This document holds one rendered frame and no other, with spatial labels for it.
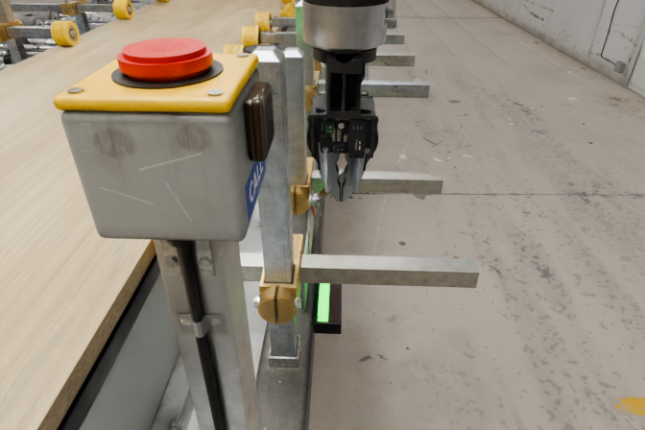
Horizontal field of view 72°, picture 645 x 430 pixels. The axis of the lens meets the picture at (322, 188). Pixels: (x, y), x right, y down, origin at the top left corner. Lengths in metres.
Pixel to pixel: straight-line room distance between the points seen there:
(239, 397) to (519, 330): 1.58
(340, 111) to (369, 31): 0.09
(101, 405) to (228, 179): 0.49
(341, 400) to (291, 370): 0.82
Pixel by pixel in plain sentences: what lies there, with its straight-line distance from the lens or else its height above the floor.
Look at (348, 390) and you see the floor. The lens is 1.56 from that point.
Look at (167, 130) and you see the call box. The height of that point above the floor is 1.21.
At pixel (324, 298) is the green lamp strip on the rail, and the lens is 0.82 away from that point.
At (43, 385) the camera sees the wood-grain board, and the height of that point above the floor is 0.90.
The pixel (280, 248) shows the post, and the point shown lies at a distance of 0.57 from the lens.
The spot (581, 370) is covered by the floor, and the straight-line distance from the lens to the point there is 1.81.
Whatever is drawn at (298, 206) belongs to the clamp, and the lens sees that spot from 0.80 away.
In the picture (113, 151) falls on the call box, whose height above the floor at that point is 1.20.
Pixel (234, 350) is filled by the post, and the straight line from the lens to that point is 0.29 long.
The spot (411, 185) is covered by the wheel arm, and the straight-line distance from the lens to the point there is 0.86.
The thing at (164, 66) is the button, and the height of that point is 1.23.
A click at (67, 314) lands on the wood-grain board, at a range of 0.59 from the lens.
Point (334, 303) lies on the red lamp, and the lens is 0.81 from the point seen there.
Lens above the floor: 1.28
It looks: 31 degrees down
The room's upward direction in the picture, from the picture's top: straight up
